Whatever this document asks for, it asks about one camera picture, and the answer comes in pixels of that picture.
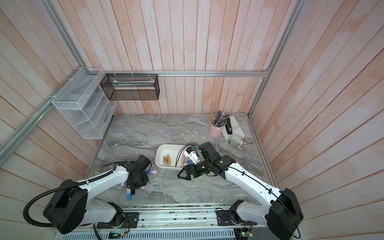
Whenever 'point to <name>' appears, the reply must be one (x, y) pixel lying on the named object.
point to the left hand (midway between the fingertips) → (144, 185)
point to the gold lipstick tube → (168, 159)
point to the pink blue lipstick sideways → (152, 172)
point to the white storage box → (170, 156)
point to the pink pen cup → (215, 132)
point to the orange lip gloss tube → (164, 160)
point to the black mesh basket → (131, 86)
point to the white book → (236, 128)
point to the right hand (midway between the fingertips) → (184, 173)
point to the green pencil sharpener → (235, 140)
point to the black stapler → (226, 120)
